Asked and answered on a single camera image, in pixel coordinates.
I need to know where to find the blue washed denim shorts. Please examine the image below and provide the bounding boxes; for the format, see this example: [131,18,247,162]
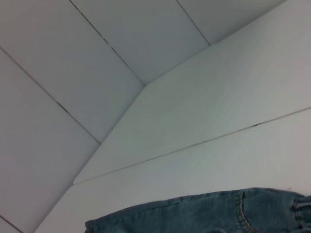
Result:
[84,186,311,233]

